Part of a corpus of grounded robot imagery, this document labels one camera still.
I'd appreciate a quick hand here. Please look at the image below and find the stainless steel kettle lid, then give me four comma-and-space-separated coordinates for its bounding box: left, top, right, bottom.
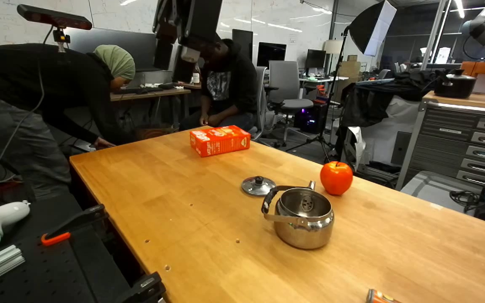
240, 174, 279, 199

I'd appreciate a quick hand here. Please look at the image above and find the orange cracker box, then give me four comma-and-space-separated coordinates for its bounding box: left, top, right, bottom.
189, 123, 253, 159

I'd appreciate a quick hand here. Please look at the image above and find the person in dark shirt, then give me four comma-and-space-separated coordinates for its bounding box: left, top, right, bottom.
189, 34, 262, 132

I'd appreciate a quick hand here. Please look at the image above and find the grey office chair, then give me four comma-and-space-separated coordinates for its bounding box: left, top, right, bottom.
267, 59, 317, 145

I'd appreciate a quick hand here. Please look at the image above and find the red apple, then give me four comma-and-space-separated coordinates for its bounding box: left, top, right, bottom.
319, 160, 356, 199

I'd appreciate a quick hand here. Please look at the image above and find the black computer monitor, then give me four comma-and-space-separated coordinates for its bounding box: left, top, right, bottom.
257, 41, 289, 70
306, 48, 329, 73

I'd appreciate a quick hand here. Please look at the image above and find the wooden office desk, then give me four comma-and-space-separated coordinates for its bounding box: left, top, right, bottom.
109, 83, 194, 133

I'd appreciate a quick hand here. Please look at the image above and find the black hanging jacket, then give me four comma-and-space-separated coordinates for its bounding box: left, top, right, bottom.
154, 0, 225, 56

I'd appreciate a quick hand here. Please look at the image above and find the black cloth heap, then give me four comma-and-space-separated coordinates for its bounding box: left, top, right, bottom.
341, 70, 447, 128

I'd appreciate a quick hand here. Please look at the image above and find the grey storage bin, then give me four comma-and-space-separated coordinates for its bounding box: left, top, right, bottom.
400, 169, 485, 216

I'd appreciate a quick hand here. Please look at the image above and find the small transparent plastic object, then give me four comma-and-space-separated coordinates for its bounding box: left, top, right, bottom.
365, 287, 405, 303

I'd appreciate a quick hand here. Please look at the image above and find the grey drawer cabinet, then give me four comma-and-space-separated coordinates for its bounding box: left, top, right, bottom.
397, 90, 485, 196

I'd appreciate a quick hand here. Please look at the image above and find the person with green cap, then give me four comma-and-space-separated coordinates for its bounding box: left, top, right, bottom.
0, 43, 139, 199

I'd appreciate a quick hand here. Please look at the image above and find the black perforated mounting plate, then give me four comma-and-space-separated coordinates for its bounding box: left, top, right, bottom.
0, 184, 156, 303

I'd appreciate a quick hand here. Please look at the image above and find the black stereo camera on mount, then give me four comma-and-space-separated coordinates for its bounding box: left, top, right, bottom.
16, 4, 95, 53

